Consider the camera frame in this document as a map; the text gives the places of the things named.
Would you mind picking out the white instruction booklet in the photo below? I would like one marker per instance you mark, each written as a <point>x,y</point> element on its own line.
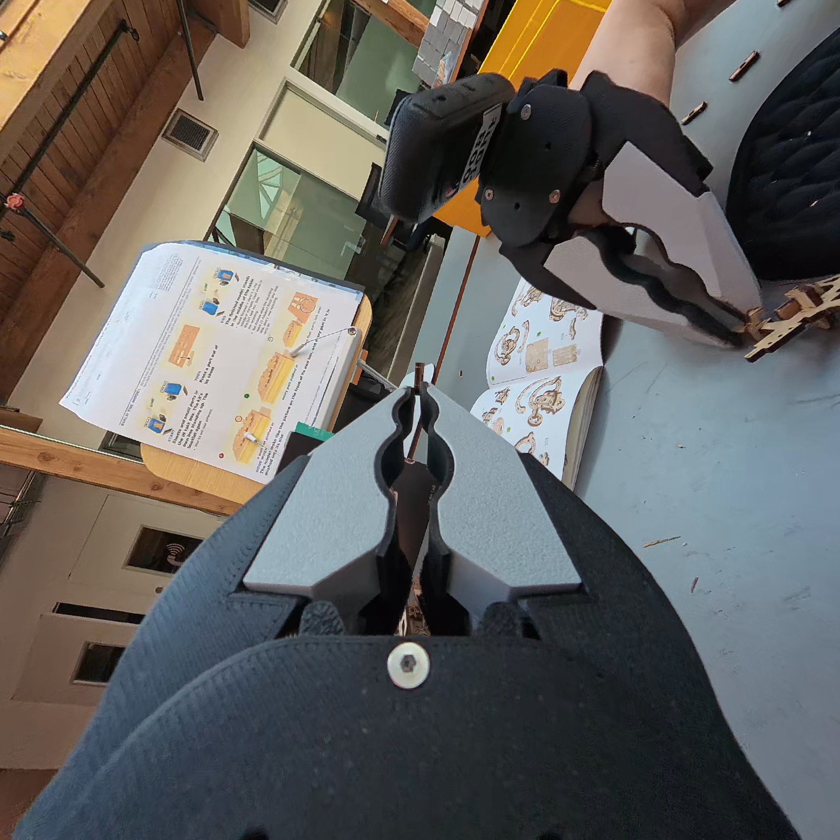
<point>544,354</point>

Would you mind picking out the grey tile board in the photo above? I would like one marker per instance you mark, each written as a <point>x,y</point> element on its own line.
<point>446,33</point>

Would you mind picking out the person's right forearm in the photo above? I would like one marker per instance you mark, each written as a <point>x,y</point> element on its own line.
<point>630,46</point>

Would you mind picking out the wall air vent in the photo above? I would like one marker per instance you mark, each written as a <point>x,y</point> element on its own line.
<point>190,134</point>

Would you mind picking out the small wooden part assembly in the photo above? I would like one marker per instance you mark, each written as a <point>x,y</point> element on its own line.
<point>781,331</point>

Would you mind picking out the yellow plastic bin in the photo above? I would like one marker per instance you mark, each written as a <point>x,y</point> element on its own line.
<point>544,39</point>

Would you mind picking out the small wooden model piece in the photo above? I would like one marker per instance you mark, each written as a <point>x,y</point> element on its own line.
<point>420,379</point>

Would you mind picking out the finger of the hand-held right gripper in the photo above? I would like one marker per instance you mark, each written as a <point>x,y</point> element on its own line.
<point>682,216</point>
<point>617,282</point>

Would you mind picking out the printed instruction sheet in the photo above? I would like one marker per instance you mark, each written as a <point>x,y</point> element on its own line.
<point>197,341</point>

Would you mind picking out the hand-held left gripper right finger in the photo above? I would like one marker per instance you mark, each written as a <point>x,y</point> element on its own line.
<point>505,525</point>

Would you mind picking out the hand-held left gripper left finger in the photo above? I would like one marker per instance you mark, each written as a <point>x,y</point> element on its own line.
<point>315,525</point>

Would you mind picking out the white cabinet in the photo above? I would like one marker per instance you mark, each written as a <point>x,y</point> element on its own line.
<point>65,590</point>

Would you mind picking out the person's right hand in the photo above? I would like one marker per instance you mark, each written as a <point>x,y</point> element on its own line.
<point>589,208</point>

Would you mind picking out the wooden splinter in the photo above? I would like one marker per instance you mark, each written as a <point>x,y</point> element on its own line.
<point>659,541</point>

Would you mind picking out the black quilted jacket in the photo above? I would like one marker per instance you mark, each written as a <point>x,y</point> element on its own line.
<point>787,184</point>

